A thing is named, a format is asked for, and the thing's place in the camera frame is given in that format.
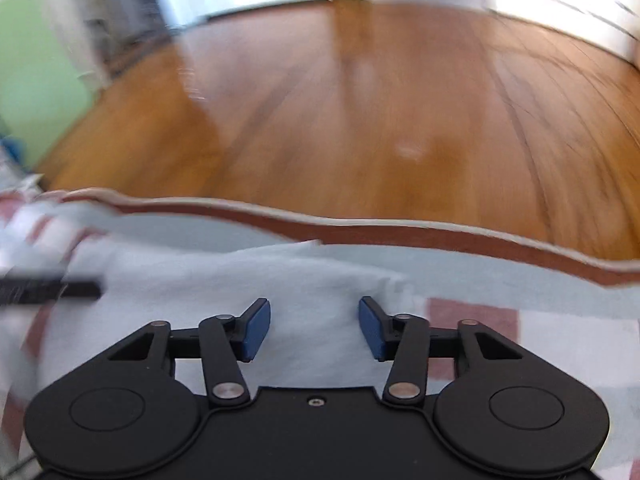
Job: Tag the white drawer wardrobe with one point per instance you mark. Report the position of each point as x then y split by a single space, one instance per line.
575 5

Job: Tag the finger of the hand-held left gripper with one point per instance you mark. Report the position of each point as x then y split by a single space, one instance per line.
50 290

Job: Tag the grey printed t-shirt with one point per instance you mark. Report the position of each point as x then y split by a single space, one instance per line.
310 285

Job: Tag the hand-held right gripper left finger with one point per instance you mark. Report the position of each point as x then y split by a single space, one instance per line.
256 330

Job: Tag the checked rug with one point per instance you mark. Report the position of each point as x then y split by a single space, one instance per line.
550 290

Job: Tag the blue object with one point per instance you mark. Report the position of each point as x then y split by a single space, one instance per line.
10 152

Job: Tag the green panel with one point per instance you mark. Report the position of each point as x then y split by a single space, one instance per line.
35 85

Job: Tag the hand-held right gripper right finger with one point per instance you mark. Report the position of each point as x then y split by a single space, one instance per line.
372 327

